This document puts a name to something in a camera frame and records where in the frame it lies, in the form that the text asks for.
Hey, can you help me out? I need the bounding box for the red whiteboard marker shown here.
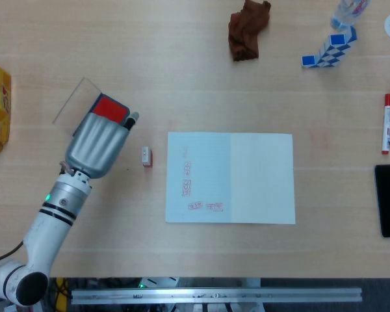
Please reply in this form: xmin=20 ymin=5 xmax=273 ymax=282
xmin=381 ymin=93 xmax=390 ymax=155

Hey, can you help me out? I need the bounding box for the crumpled brown cloth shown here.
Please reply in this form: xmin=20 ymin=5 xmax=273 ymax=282
xmin=227 ymin=0 xmax=272 ymax=62

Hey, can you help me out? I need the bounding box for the red ink stamp pad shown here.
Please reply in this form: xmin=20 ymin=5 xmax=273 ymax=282
xmin=51 ymin=77 xmax=131 ymax=137

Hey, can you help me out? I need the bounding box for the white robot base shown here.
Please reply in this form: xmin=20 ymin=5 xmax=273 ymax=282
xmin=138 ymin=277 xmax=179 ymax=289

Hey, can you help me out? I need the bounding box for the blue white snake puzzle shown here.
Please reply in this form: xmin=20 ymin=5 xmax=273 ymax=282
xmin=301 ymin=25 xmax=358 ymax=70

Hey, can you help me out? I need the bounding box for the aluminium rail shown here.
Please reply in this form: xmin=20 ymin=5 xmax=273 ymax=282
xmin=70 ymin=287 xmax=363 ymax=306

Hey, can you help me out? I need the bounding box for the dark arm cable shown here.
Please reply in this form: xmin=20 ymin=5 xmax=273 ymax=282
xmin=0 ymin=240 xmax=24 ymax=266

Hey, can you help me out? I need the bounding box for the clear plastic water bottle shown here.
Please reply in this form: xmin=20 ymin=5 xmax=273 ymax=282
xmin=330 ymin=0 xmax=371 ymax=30

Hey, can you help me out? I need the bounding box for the red white stamp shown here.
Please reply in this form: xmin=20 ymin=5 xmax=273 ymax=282
xmin=142 ymin=146 xmax=154 ymax=168

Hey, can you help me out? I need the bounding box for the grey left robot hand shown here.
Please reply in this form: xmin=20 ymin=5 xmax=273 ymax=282
xmin=64 ymin=112 xmax=140 ymax=179

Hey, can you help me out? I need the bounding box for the open white lined notebook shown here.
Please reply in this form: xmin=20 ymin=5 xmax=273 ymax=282
xmin=164 ymin=131 xmax=296 ymax=225

